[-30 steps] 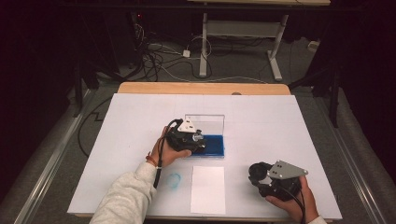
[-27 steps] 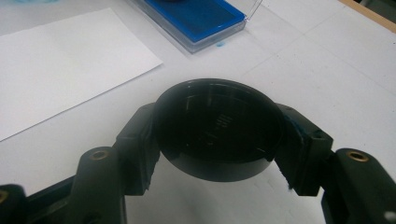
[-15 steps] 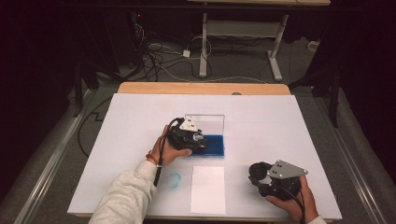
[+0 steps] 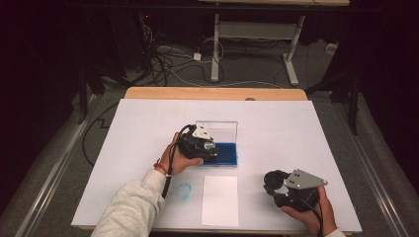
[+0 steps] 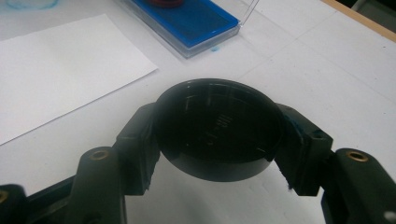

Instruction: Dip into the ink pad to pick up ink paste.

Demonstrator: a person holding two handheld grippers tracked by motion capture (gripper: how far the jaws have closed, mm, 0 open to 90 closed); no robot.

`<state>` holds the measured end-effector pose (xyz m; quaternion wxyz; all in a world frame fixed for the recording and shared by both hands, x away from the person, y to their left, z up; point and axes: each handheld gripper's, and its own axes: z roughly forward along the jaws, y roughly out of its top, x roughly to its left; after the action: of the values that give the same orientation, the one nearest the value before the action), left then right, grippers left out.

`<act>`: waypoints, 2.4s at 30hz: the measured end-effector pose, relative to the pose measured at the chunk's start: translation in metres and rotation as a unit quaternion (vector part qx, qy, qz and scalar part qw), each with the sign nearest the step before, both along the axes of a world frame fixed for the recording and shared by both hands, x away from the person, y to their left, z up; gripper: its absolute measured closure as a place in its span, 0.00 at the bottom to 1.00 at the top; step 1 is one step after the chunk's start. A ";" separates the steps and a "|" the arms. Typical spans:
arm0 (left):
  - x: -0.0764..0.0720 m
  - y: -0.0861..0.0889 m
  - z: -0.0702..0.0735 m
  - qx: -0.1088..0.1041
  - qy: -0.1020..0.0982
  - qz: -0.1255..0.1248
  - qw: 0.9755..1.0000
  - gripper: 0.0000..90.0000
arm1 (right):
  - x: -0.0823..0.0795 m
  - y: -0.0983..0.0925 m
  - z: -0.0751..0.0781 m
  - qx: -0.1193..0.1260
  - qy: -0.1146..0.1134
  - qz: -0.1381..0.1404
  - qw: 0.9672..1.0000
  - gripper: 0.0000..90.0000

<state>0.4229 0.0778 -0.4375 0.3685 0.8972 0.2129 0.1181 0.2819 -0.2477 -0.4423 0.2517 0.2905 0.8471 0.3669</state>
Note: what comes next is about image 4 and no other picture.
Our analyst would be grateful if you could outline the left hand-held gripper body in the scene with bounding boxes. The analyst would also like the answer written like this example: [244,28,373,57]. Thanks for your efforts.
[177,123,215,161]

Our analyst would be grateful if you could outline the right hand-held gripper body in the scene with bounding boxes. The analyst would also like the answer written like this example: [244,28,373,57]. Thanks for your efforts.
[272,168,329,212]

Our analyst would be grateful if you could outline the blue ink pad clear case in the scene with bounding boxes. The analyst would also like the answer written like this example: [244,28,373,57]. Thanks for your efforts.
[196,120,239,168]

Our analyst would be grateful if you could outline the person's left hand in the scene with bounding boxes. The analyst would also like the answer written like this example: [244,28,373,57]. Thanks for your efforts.
[159,131,205,177]

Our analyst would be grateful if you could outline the person's right hand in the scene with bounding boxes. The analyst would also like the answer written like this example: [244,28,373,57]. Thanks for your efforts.
[281,186,339,237]

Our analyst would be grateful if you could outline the white paper sheet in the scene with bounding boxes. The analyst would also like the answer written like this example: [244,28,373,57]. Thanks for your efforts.
[201,175,240,228]

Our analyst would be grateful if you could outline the black metal stand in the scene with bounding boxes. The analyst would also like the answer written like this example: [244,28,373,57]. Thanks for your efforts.
[305,63,363,136]
[76,63,107,125]

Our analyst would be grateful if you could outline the dark equipment with red light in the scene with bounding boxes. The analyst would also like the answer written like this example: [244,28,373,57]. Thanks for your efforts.
[137,11,158,69]

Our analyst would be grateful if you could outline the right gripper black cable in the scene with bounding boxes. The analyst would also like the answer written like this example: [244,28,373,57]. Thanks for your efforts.
[295,196,326,237]

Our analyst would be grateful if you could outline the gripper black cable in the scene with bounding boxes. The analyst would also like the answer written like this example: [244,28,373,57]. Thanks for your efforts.
[160,123,196,200]
[295,196,326,237]

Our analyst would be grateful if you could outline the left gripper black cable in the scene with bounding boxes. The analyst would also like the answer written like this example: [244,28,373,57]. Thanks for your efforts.
[160,123,196,200]

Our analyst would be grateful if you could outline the red bracelet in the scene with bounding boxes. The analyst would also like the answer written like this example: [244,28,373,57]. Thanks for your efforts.
[152,159,169,176]

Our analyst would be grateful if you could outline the white floor cable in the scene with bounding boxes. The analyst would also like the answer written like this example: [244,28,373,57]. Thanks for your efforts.
[164,36,285,90]

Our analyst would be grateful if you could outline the metal floor rail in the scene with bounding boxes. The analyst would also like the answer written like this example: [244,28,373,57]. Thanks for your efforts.
[331,98,413,237]
[14,93,101,237]

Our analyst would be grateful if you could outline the tangle of floor cables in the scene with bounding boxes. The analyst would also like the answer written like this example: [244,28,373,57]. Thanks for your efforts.
[137,26,211,88]

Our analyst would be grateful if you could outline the black floor cable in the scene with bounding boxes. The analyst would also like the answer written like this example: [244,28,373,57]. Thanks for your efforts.
[81,102,121,168]

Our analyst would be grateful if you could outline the white metal frame desk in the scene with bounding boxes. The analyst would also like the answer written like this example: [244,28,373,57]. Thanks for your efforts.
[197,0,351,88]

